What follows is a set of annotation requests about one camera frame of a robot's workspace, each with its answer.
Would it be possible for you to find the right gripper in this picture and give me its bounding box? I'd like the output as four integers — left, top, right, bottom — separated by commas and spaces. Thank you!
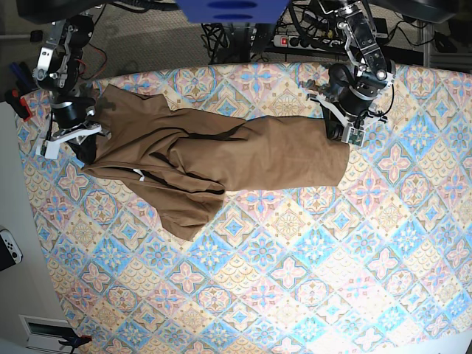
50, 96, 97, 164

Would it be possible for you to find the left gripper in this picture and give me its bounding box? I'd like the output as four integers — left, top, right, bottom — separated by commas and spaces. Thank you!
322, 64, 376, 140

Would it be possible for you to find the brown t-shirt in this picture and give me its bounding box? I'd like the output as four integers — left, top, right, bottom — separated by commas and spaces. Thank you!
83, 85, 350, 240

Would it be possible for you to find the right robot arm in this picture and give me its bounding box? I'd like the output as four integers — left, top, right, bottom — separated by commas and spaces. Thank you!
33, 15, 103, 164

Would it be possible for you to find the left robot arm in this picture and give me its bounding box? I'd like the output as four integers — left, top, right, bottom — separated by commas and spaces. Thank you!
307, 1, 396, 147

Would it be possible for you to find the red black clamp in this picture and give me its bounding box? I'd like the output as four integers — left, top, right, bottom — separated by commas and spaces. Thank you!
4, 89, 32, 122

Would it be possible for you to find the white power strip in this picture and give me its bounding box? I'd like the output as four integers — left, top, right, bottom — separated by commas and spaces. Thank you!
272, 35, 344, 52

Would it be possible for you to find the handheld game console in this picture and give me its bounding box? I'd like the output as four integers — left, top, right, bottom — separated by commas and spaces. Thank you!
0, 229, 23, 271

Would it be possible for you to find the patterned tablecloth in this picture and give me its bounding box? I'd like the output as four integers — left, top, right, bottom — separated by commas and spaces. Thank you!
17, 66, 471, 353

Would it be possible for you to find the orange black clamp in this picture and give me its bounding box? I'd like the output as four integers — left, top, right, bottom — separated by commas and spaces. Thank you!
58, 330, 92, 354

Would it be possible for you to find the white box device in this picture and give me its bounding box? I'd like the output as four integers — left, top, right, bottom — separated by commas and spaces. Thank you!
19, 314, 75, 353

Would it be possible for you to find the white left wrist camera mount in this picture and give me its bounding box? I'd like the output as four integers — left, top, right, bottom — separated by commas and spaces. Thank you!
307, 94, 387, 147

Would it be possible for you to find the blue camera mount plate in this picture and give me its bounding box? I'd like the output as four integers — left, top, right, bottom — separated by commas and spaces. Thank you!
176, 0, 289, 24

